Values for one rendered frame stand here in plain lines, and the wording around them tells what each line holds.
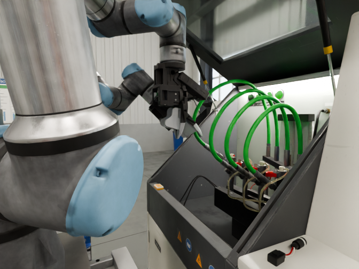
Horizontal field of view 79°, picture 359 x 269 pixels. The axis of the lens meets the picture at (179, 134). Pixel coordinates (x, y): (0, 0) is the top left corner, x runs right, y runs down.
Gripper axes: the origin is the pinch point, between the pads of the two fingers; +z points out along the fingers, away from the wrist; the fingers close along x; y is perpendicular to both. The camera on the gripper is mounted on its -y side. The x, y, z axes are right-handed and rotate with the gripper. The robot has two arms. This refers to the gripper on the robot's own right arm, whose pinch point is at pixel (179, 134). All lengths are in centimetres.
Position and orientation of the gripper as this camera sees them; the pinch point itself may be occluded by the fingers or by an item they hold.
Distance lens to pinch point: 64.3
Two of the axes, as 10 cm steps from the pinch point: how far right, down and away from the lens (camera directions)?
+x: 4.2, 0.8, -9.1
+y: -9.1, 0.4, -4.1
